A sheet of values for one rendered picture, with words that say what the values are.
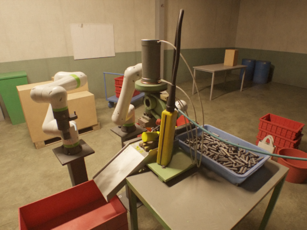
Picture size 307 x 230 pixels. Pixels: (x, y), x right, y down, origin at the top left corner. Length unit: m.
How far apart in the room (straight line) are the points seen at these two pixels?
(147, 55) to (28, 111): 2.62
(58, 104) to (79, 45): 4.45
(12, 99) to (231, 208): 4.48
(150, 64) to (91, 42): 4.58
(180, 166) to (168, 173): 0.11
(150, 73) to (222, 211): 0.86
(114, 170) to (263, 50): 9.01
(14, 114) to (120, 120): 3.62
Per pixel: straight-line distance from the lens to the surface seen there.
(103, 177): 1.41
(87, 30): 5.65
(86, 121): 3.77
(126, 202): 2.35
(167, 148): 1.14
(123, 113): 1.54
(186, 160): 1.30
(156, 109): 1.22
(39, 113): 3.50
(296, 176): 3.04
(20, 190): 2.97
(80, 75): 1.57
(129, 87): 1.44
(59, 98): 1.17
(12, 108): 4.88
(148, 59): 1.16
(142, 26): 6.42
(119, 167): 1.37
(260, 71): 8.75
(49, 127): 1.58
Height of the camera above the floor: 1.76
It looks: 23 degrees down
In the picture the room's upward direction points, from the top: straight up
